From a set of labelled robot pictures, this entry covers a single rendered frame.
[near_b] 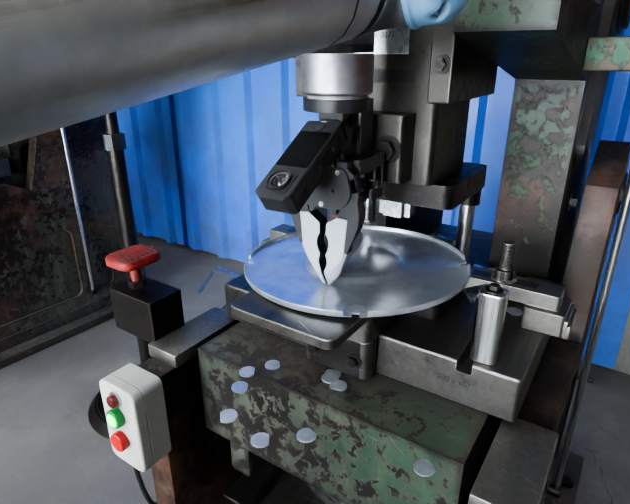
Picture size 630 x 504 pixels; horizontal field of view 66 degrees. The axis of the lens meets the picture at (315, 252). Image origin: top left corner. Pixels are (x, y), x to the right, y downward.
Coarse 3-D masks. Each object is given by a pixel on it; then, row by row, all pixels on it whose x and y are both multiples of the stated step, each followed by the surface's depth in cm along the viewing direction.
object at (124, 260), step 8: (128, 248) 76; (136, 248) 76; (144, 248) 75; (152, 248) 75; (112, 256) 72; (120, 256) 73; (128, 256) 73; (136, 256) 72; (144, 256) 73; (152, 256) 73; (160, 256) 75; (112, 264) 72; (120, 264) 70; (128, 264) 70; (136, 264) 71; (144, 264) 72; (136, 272) 74; (136, 280) 75
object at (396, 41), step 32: (384, 32) 56; (416, 32) 55; (384, 64) 58; (416, 64) 56; (384, 96) 59; (416, 96) 57; (384, 128) 57; (416, 128) 58; (448, 128) 61; (384, 160) 58; (416, 160) 59; (448, 160) 63
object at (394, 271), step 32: (256, 256) 67; (288, 256) 67; (352, 256) 65; (384, 256) 65; (416, 256) 66; (448, 256) 66; (256, 288) 57; (288, 288) 57; (320, 288) 57; (352, 288) 57; (384, 288) 57; (416, 288) 57; (448, 288) 56
